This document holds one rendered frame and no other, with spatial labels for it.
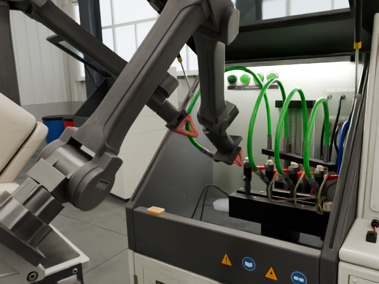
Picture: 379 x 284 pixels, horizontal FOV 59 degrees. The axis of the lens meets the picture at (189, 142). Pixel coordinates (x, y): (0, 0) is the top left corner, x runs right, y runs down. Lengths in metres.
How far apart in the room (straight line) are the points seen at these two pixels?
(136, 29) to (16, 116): 6.27
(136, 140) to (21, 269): 3.45
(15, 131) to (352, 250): 0.75
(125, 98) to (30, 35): 7.59
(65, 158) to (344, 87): 1.04
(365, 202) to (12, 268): 0.88
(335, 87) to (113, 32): 6.25
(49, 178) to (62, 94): 7.91
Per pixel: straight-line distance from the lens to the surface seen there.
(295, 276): 0.96
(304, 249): 0.94
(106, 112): 0.54
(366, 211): 1.09
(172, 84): 1.11
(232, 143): 1.07
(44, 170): 0.54
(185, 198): 1.45
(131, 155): 3.92
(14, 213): 0.51
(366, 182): 1.08
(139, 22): 6.81
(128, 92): 0.54
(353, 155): 1.04
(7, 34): 0.97
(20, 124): 0.64
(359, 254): 0.89
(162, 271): 1.21
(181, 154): 1.38
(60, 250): 0.79
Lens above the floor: 1.38
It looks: 10 degrees down
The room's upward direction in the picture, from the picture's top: 2 degrees counter-clockwise
